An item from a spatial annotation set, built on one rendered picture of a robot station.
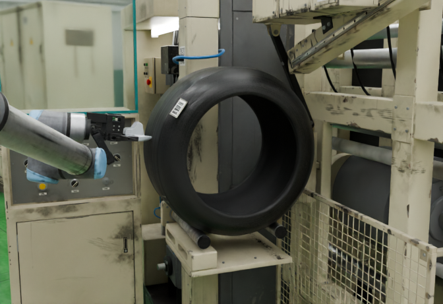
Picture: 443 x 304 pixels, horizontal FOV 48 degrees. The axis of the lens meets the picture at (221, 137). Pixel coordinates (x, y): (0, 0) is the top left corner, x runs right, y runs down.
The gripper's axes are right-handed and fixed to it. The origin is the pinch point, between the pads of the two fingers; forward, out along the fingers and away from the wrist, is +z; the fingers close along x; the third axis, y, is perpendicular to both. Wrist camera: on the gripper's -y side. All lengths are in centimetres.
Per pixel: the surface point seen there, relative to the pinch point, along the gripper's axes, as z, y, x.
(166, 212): 15.5, -30.8, 23.1
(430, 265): 65, -21, -61
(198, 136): 25.7, -0.6, 25.6
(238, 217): 30.1, -22.1, -12.4
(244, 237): 45, -38, 13
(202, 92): 13.2, 17.3, -11.1
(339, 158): 105, -8, 44
